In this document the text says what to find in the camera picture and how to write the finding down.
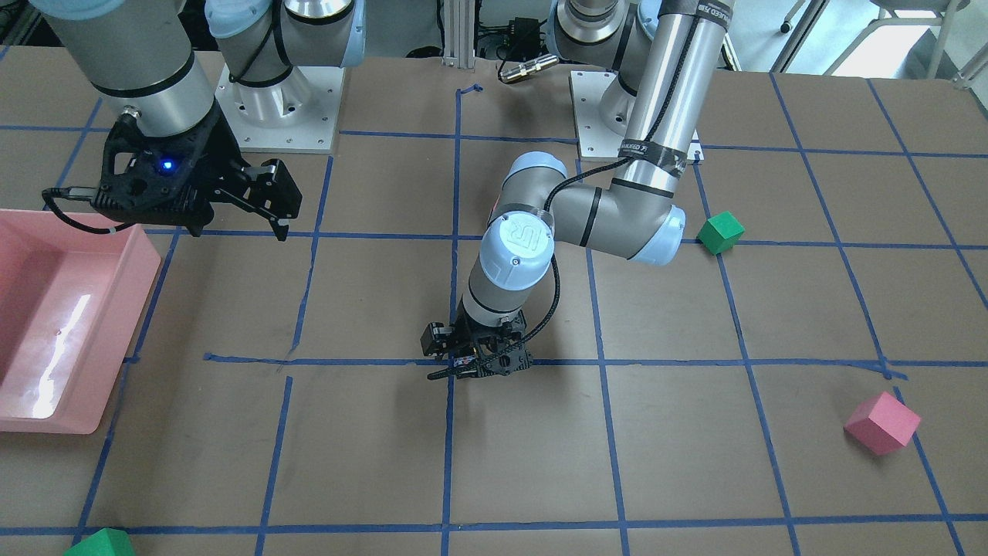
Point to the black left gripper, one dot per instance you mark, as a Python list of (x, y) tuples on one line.
[(437, 340)]

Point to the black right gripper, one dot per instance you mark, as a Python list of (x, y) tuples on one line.
[(218, 156)]

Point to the aluminium frame post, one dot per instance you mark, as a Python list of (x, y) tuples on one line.
[(459, 28)]

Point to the green foam cube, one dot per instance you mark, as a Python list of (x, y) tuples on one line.
[(720, 232), (106, 541)]

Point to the black wrist camera, right arm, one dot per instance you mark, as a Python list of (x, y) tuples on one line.
[(144, 180)]

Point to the pink foam cube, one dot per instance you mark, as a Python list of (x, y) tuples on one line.
[(883, 424)]

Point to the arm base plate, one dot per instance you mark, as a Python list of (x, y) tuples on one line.
[(300, 114), (600, 109)]

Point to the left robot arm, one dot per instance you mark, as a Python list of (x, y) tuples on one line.
[(663, 54)]

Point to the pink plastic bin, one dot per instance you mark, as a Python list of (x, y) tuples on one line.
[(70, 304)]

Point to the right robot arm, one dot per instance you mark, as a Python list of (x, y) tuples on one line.
[(137, 54)]

